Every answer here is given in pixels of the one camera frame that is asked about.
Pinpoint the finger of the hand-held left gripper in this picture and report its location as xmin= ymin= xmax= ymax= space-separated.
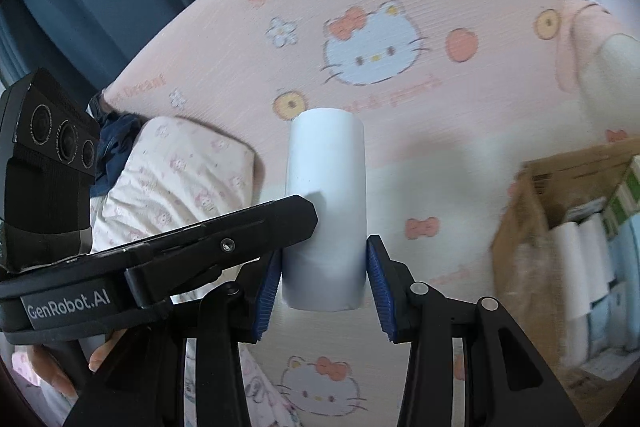
xmin=92 ymin=194 xmax=319 ymax=310

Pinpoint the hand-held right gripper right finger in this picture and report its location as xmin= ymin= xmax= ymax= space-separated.
xmin=365 ymin=234 xmax=586 ymax=427

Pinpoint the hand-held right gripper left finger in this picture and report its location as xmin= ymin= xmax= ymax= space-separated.
xmin=60 ymin=249 xmax=283 ymax=427

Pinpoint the white paper roll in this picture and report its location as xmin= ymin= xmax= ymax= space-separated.
xmin=577 ymin=213 xmax=618 ymax=288
xmin=552 ymin=219 xmax=596 ymax=323
xmin=281 ymin=107 xmax=368 ymax=312

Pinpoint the brown cardboard box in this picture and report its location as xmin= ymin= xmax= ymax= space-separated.
xmin=491 ymin=138 xmax=640 ymax=413

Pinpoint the person's left hand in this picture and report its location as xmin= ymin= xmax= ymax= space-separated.
xmin=27 ymin=329 xmax=128 ymax=400

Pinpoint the white pink-print sheet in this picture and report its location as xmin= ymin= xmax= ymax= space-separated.
xmin=182 ymin=337 xmax=303 ymax=427

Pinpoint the dark blue cloth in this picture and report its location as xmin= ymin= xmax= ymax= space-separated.
xmin=89 ymin=92 xmax=153 ymax=188

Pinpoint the white pink-print pillow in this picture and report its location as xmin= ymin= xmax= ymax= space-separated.
xmin=89 ymin=116 xmax=257 ymax=258

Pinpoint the pink cartoon cat printed blanket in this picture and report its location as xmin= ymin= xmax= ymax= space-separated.
xmin=97 ymin=0 xmax=640 ymax=427

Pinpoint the light blue tissue pack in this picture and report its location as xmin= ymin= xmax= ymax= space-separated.
xmin=607 ymin=219 xmax=640 ymax=293
xmin=585 ymin=279 xmax=640 ymax=353

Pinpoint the green and white carton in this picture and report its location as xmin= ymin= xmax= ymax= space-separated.
xmin=602 ymin=156 xmax=640 ymax=235

